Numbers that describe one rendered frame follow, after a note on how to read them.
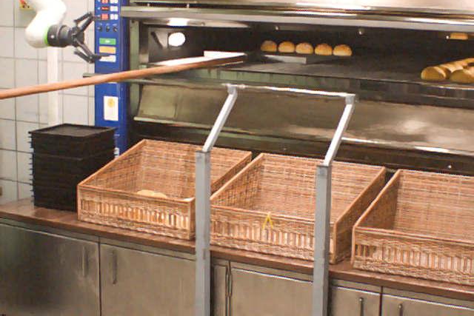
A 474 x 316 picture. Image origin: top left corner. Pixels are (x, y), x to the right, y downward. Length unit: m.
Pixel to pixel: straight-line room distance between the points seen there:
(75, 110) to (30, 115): 0.29
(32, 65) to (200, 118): 0.98
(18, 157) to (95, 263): 1.08
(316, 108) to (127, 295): 1.06
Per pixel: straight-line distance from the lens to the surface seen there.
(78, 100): 4.65
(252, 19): 3.93
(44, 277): 4.24
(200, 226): 3.63
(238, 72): 4.15
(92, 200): 4.04
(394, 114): 3.88
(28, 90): 3.41
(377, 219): 3.67
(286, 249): 3.59
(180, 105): 4.32
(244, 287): 3.66
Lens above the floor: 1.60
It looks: 9 degrees down
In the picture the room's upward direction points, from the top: 1 degrees clockwise
